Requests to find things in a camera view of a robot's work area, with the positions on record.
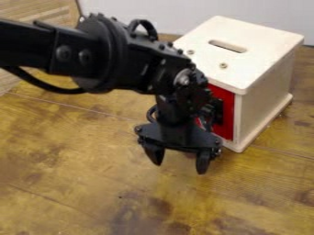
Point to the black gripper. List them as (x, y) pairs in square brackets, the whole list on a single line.
[(172, 129)]

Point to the red wooden drawer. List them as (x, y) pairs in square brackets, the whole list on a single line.
[(222, 128)]

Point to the black metal drawer handle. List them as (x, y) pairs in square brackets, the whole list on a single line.
[(210, 115)]

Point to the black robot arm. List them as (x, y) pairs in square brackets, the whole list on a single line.
[(104, 55)]

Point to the white wooden box cabinet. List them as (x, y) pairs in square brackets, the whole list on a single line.
[(247, 59)]

